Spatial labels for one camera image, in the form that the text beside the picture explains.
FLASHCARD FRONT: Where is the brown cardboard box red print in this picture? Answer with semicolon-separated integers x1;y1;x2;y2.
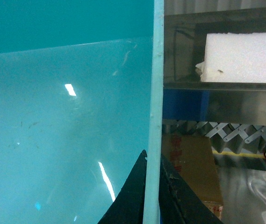
161;133;224;219

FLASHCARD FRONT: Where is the white foam block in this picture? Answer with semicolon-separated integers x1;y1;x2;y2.
197;33;266;83

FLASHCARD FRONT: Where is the turquoise plastic box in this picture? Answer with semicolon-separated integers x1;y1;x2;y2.
0;0;164;224

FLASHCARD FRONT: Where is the stainless steel shelf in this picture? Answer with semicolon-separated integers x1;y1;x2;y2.
163;7;266;126

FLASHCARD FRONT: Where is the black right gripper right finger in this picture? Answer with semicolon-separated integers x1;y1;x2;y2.
159;155;222;224

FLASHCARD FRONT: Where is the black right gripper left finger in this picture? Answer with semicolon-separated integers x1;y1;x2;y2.
99;150;147;224

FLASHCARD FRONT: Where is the silver expandable roller conveyor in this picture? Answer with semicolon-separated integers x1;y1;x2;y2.
162;119;266;158

